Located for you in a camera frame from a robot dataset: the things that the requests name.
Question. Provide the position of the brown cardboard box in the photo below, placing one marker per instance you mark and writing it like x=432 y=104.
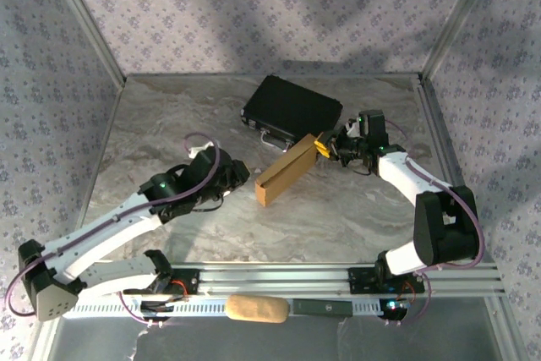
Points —
x=287 y=171

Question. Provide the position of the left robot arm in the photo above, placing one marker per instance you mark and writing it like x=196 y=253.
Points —
x=97 y=238

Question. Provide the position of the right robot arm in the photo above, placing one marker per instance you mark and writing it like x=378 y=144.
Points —
x=439 y=221

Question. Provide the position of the black carrying case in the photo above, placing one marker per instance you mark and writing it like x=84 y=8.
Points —
x=291 y=105

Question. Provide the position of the tan foam pad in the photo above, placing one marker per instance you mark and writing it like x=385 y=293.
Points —
x=258 y=308

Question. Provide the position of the black flat bar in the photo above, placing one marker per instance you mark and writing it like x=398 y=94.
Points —
x=323 y=307

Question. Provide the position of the grey metal sheet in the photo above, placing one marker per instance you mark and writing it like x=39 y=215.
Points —
x=296 y=340

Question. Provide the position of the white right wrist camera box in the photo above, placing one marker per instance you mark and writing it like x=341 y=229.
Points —
x=350 y=126

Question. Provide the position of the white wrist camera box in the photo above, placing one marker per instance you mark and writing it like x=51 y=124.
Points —
x=350 y=126
x=202 y=149

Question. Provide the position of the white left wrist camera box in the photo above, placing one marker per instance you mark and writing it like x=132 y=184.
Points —
x=202 y=149

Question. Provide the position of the aluminium frame rail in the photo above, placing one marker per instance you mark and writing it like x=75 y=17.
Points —
x=448 y=158
x=95 y=158

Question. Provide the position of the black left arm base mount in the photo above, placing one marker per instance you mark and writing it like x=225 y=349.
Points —
x=186 y=282

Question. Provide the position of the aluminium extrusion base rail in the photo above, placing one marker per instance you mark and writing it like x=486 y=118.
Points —
x=274 y=280

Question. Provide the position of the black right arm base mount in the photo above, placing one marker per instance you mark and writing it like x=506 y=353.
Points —
x=363 y=280

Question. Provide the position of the aluminium frame post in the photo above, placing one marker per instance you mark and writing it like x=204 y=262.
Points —
x=89 y=27
x=458 y=18

